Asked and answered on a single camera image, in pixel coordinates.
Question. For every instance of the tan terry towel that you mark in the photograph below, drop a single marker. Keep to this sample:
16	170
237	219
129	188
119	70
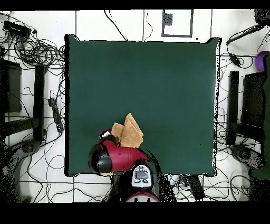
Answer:
131	135

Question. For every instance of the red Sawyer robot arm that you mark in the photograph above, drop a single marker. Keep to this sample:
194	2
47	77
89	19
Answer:
124	158

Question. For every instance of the dark green table cloth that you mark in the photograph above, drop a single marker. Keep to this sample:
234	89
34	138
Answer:
147	74

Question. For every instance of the black stand bar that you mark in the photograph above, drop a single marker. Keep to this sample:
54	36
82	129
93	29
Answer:
233	105
39	101

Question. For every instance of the grey stand foot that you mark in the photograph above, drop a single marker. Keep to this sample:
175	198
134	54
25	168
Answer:
244	154
27	146

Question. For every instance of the dark panel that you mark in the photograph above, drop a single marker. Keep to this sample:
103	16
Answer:
253	99
14	88

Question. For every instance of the long black power strip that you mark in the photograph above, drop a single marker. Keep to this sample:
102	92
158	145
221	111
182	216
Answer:
196	188

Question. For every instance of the black power adapter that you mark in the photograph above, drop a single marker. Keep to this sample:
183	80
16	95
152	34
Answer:
235	59

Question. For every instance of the dark green fabric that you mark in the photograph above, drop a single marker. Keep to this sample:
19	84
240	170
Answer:
267	105

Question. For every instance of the black rod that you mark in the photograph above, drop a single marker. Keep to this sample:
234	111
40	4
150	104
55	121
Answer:
242	34

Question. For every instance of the purple round object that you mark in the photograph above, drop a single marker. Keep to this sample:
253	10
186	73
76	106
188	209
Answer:
259	60

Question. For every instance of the black corner box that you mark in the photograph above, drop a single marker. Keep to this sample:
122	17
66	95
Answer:
262	15

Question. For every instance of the grey square floor frame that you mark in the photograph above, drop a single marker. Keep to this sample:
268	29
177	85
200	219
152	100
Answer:
177	36

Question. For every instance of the black network switch box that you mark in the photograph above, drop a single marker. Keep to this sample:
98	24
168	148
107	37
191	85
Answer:
16	28

